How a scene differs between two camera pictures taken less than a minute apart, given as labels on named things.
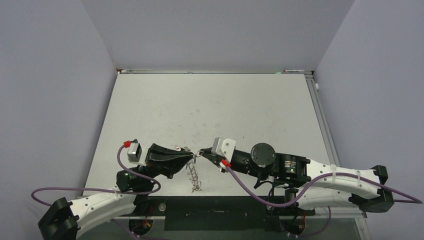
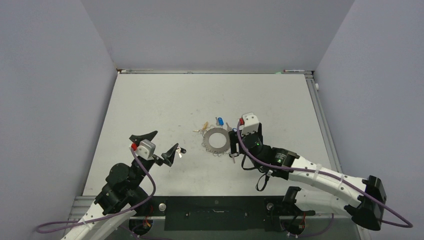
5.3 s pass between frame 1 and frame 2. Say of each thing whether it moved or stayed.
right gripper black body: moved
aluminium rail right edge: stayed
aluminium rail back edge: stayed
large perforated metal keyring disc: moved
